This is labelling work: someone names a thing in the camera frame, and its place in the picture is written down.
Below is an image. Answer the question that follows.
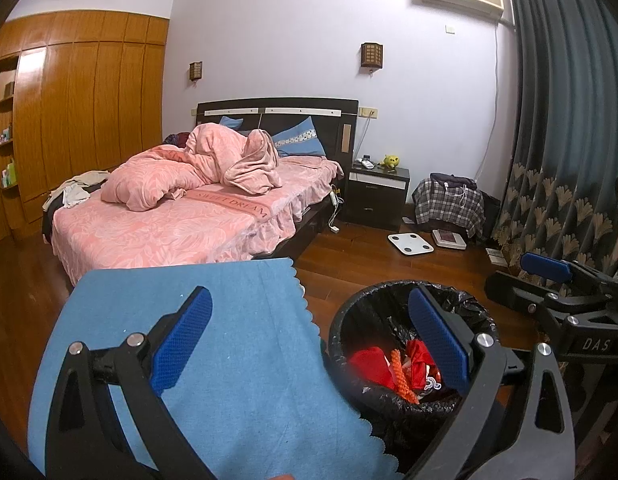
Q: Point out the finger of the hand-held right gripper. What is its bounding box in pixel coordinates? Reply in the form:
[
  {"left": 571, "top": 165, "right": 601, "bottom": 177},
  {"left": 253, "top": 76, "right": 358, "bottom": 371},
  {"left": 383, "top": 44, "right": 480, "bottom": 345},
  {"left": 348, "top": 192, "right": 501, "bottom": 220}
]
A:
[
  {"left": 484, "top": 270, "right": 557, "bottom": 317},
  {"left": 520, "top": 252, "right": 618, "bottom": 289}
]

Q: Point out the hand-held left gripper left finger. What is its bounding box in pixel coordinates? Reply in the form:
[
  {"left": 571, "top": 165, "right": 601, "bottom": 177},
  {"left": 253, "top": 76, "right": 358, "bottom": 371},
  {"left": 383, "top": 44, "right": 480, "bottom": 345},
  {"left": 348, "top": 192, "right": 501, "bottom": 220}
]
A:
[{"left": 45, "top": 286, "right": 213, "bottom": 480}]

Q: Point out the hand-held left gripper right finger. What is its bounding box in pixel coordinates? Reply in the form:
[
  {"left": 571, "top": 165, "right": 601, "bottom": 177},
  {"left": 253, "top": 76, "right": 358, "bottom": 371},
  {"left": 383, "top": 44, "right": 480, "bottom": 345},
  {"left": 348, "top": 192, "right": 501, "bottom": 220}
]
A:
[{"left": 408, "top": 285, "right": 577, "bottom": 480}]

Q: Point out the red plastic bag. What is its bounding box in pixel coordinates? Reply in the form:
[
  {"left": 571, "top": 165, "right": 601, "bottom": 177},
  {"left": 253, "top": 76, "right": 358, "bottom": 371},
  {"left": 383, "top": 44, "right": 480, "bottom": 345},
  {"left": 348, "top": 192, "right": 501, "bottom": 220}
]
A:
[{"left": 406, "top": 339, "right": 442, "bottom": 391}]

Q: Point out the small orange foam net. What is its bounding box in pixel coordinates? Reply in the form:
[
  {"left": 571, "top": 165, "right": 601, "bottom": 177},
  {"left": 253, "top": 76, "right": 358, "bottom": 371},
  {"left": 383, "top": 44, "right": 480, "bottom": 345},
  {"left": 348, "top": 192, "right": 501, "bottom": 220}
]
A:
[{"left": 389, "top": 350, "right": 420, "bottom": 406}]

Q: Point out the black trash bin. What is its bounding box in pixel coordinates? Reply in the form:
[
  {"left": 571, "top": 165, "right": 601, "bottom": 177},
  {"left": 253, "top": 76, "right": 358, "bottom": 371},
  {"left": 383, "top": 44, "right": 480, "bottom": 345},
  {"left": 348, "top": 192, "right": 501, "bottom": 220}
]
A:
[{"left": 328, "top": 280, "right": 502, "bottom": 461}]

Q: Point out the black bin liner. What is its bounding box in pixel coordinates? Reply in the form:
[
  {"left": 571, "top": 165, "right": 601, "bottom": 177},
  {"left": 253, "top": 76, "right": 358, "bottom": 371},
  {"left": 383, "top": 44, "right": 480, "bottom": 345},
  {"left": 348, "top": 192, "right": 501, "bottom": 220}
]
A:
[{"left": 334, "top": 282, "right": 500, "bottom": 456}]

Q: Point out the blue scalloped table cloth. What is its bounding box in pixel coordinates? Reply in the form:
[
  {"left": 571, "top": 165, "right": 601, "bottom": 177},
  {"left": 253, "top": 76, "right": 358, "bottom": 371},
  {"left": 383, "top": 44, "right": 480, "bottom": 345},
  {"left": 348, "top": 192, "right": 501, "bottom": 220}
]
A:
[{"left": 28, "top": 257, "right": 390, "bottom": 480}]

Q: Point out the pink bathroom scale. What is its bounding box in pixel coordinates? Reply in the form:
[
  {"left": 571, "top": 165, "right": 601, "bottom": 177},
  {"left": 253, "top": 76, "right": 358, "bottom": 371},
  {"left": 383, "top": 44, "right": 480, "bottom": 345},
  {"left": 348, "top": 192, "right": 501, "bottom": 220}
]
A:
[{"left": 431, "top": 228, "right": 467, "bottom": 251}]

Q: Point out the white bathroom scale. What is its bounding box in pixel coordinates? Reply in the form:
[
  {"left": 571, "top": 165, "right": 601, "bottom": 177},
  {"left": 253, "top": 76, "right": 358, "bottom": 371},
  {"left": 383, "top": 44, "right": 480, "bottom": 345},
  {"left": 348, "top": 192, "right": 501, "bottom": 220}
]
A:
[{"left": 387, "top": 232, "right": 434, "bottom": 257}]

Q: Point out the plaid cloth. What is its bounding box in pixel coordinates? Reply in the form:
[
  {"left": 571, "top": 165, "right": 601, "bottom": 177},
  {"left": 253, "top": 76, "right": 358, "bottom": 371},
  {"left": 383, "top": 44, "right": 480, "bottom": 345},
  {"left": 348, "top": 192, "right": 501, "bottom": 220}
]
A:
[{"left": 413, "top": 178, "right": 486, "bottom": 238}]

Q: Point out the bed with pink sheet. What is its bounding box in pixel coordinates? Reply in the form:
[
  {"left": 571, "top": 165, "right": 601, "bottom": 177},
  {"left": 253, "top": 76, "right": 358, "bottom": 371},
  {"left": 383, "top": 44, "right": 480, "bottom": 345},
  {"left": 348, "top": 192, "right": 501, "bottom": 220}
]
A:
[{"left": 41, "top": 97, "right": 360, "bottom": 286}]

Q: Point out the dark jacket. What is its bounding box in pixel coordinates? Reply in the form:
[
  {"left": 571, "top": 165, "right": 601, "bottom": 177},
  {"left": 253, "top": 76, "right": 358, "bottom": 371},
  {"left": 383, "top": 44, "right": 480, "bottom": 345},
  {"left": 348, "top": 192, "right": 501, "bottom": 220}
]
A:
[{"left": 429, "top": 172, "right": 478, "bottom": 191}]

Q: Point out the dark nightstand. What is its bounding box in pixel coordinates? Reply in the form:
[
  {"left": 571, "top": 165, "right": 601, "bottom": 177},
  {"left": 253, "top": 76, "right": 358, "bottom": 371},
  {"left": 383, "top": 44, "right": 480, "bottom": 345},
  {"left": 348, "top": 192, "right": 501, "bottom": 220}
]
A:
[{"left": 341, "top": 165, "right": 411, "bottom": 231}]

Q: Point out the dark patterned curtain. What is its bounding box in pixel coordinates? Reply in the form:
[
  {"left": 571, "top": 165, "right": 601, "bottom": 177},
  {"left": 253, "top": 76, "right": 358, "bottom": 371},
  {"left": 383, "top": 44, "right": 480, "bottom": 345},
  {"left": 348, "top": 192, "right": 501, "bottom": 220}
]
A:
[{"left": 491, "top": 0, "right": 618, "bottom": 281}]

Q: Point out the pink duvet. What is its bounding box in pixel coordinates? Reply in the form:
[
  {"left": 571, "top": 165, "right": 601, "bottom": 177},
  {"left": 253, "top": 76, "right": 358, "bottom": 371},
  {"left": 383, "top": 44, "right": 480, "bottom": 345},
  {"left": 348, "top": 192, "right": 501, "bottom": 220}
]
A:
[{"left": 100, "top": 122, "right": 283, "bottom": 212}]

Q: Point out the pile of clothes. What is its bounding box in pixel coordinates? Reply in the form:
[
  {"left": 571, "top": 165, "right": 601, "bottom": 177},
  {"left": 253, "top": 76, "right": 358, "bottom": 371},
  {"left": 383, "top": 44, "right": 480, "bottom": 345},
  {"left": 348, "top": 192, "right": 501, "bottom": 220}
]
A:
[{"left": 43, "top": 170, "right": 111, "bottom": 211}]

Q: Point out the large blue pillow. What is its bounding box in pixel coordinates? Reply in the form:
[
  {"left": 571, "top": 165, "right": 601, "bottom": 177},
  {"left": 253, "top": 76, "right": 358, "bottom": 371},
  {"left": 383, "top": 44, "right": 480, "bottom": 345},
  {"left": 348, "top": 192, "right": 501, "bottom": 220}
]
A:
[{"left": 270, "top": 115, "right": 327, "bottom": 157}]

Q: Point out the wooden wardrobe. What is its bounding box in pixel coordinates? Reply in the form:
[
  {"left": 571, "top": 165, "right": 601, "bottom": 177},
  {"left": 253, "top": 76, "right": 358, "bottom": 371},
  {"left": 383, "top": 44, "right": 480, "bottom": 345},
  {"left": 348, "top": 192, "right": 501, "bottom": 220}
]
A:
[{"left": 0, "top": 12, "right": 170, "bottom": 248}]

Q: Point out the dark wooden headboard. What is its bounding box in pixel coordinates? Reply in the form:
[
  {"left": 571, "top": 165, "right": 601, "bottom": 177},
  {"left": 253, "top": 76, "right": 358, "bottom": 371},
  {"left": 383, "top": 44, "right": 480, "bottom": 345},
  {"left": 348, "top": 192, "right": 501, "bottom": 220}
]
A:
[{"left": 196, "top": 97, "right": 360, "bottom": 176}]

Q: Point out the large wall lamp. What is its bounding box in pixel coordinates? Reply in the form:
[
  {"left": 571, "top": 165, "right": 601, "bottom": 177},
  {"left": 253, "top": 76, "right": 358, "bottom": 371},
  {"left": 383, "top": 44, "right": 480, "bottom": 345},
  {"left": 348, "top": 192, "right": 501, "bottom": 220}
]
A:
[{"left": 360, "top": 42, "right": 384, "bottom": 72}]

